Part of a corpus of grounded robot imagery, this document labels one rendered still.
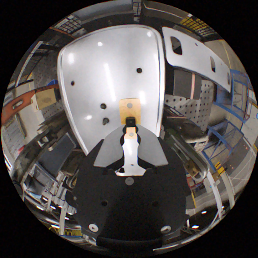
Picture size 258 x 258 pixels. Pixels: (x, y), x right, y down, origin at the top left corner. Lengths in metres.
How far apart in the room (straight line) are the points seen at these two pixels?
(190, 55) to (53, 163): 0.80
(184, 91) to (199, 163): 0.15
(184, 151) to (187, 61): 0.18
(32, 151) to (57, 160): 0.49
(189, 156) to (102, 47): 0.25
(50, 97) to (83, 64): 0.09
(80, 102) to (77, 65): 0.08
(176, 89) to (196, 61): 0.09
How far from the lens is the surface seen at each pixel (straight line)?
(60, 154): 0.70
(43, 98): 0.19
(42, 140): 0.21
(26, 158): 0.21
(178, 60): 0.17
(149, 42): 0.17
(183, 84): 0.20
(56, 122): 0.22
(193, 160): 0.15
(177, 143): 0.17
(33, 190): 0.70
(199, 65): 0.21
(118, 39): 0.17
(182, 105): 0.56
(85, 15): 0.25
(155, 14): 0.22
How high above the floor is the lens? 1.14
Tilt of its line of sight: 59 degrees down
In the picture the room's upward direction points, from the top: 179 degrees counter-clockwise
